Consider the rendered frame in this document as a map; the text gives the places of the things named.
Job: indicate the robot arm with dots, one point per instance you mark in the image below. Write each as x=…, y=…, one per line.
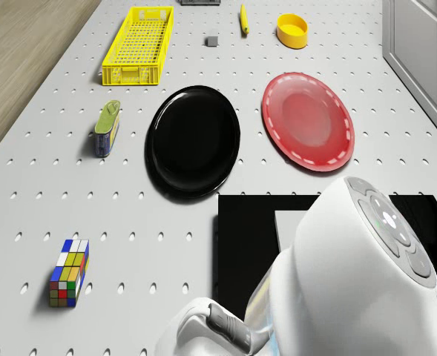
x=333, y=259

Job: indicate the red plate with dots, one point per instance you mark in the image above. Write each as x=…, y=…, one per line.
x=307, y=122

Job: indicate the yellow basket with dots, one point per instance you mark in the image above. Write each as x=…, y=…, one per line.
x=129, y=76

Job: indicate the black stove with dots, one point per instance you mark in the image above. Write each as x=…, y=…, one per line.
x=244, y=237

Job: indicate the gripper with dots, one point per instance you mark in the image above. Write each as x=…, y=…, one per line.
x=192, y=326

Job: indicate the black plate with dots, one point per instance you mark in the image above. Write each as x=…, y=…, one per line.
x=192, y=141

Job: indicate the grey cube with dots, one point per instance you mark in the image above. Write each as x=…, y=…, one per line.
x=211, y=41

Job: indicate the dark grey basket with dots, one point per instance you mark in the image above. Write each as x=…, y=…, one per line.
x=199, y=2

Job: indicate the flat-sided can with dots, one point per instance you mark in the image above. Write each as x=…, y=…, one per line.
x=107, y=126

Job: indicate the white cabinet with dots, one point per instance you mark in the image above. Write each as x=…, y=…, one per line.
x=411, y=44

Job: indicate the yellow bowl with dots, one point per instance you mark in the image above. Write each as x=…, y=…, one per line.
x=296, y=39

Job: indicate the puzzle cube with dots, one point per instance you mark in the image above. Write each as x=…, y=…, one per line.
x=69, y=274

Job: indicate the banana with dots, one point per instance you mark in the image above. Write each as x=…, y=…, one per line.
x=244, y=20

